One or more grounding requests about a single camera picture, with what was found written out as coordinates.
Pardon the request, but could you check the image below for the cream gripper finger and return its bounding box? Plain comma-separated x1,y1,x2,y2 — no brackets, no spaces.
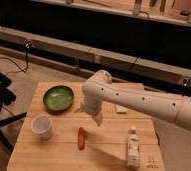
74,104,83,113
92,113,102,126

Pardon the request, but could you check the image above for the orange red pepper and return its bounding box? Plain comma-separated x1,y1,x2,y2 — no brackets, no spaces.
77,127,85,150

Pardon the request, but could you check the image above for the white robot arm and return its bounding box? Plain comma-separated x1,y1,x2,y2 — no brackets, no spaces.
80,70,191,131

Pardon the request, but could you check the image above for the green bowl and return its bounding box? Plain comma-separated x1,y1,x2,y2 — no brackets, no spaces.
43,85,74,112

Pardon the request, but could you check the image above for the white rectangular block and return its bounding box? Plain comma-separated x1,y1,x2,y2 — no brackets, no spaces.
116,105,127,114

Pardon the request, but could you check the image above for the clear plastic bottle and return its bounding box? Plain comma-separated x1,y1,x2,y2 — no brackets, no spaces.
127,126,140,169

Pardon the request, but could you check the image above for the white plastic cup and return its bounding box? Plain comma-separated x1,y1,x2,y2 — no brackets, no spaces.
31,115,53,139

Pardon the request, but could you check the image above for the black cable on floor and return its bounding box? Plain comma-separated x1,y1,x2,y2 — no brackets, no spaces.
0,39,33,76

